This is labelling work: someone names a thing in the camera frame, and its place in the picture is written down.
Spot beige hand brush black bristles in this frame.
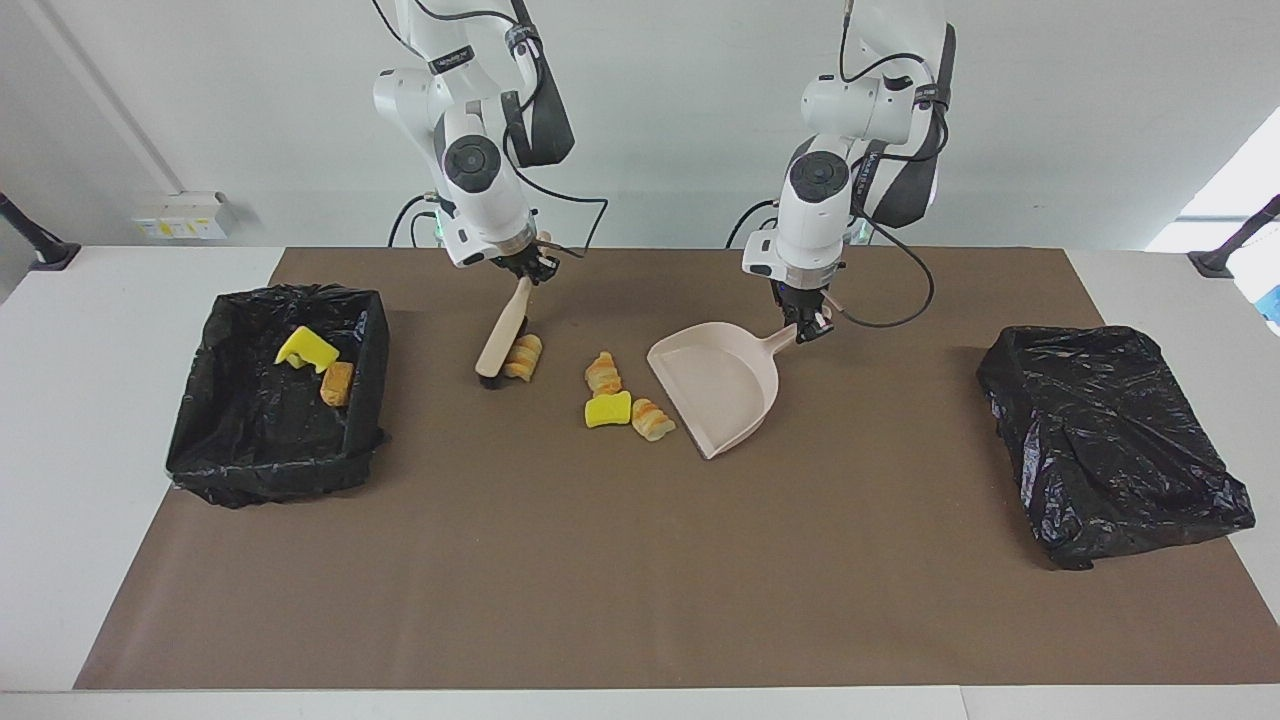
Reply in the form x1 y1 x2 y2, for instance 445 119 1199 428
474 277 537 390

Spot striped croissant piece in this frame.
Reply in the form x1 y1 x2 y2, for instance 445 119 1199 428
502 333 545 383
584 350 624 397

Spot beige plastic dustpan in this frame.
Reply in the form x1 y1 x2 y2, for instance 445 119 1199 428
646 320 802 462

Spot plain yellow sponge piece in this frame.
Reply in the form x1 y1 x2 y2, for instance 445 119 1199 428
584 391 634 430

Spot pale bread chunk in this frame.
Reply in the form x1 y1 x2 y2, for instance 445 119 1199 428
631 397 677 443

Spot notched yellow sponge chunk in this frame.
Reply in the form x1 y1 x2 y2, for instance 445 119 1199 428
274 324 342 374

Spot open bin with black liner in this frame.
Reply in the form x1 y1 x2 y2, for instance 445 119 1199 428
164 283 392 510

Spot bin wrapped in black bag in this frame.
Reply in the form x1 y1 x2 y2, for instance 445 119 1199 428
976 324 1257 572

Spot brown table mat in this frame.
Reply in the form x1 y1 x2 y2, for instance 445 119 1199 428
75 247 1280 691

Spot white blue printed container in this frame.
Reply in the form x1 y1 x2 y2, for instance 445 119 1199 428
1228 248 1280 333

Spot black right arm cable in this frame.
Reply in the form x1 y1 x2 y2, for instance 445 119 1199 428
372 0 611 261

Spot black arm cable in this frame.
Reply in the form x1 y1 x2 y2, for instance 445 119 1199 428
372 0 611 261
838 0 938 330

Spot black base power cable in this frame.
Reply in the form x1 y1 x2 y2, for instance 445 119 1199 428
726 199 782 249
388 194 442 249

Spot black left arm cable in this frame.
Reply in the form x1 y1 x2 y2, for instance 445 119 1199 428
838 0 938 330

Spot white wall socket box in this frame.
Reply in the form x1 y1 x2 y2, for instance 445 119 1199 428
132 191 240 242

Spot black clamp post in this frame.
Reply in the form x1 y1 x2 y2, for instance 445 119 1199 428
1187 194 1280 280
0 191 82 272

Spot white wall cable conduit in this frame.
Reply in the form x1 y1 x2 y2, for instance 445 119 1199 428
20 0 187 197

